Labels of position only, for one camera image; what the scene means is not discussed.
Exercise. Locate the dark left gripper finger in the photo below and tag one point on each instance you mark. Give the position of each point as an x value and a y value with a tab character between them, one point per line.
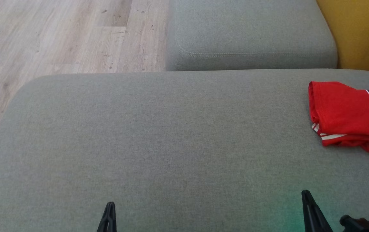
108	222

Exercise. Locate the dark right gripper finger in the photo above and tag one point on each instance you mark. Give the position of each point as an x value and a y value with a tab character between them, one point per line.
313	219

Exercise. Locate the red basketball jersey with lettering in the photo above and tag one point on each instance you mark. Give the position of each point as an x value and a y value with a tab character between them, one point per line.
339	106

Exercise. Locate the large grey sofa seat cushion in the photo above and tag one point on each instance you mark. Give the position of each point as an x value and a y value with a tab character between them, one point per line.
171	145

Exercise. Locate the mustard yellow sofa backrest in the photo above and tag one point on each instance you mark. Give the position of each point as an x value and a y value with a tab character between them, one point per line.
361	32

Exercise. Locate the small grey sofa cushion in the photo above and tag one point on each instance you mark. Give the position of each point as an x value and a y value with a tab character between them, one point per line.
252	29

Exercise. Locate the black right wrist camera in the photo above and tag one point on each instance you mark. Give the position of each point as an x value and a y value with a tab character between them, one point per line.
358	225

